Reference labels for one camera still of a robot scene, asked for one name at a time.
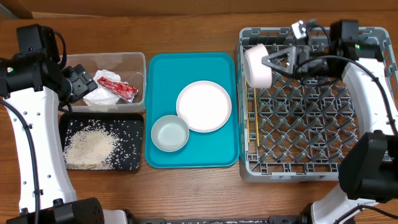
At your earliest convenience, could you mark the white tissue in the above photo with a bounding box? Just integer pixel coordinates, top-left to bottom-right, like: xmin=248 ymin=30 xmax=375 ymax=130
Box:
xmin=83 ymin=70 xmax=121 ymax=106

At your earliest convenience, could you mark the pink shallow bowl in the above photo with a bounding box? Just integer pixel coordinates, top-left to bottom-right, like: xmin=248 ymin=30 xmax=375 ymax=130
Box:
xmin=243 ymin=44 xmax=272 ymax=89

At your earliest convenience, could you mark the red snack wrapper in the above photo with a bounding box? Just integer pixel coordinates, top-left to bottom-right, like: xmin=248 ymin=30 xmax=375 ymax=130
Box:
xmin=97 ymin=77 xmax=139 ymax=103

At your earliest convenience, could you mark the white rice pile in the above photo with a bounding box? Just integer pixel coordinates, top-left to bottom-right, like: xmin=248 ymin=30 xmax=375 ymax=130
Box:
xmin=63 ymin=119 xmax=142 ymax=171

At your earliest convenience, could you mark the grey bowl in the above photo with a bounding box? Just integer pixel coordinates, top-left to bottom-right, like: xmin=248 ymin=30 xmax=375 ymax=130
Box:
xmin=151 ymin=115 xmax=190 ymax=152

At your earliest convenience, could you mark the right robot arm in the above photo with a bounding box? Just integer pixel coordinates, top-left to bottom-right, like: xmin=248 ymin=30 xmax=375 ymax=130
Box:
xmin=244 ymin=20 xmax=397 ymax=223

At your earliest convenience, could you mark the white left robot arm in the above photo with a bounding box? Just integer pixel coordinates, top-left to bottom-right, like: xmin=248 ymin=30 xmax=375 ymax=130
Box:
xmin=1 ymin=51 xmax=135 ymax=223

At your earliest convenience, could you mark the clear plastic waste bin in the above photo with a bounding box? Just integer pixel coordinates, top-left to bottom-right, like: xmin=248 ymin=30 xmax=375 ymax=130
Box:
xmin=67 ymin=52 xmax=147 ymax=113

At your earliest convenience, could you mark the grey dishwasher rack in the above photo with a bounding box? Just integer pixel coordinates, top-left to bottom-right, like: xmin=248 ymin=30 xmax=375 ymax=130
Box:
xmin=238 ymin=26 xmax=398 ymax=183

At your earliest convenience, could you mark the black plastic tray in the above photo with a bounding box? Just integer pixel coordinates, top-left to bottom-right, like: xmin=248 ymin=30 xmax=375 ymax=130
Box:
xmin=58 ymin=111 xmax=145 ymax=172

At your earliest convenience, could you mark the teal serving tray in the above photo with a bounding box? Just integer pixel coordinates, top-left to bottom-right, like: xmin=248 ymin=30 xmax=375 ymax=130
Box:
xmin=145 ymin=52 xmax=241 ymax=169

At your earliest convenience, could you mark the pink plate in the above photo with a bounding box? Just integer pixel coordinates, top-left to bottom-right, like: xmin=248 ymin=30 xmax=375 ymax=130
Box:
xmin=176 ymin=80 xmax=232 ymax=133

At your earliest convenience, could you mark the black mounting rail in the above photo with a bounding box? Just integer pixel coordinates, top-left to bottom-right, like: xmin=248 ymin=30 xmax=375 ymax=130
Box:
xmin=138 ymin=215 xmax=311 ymax=224

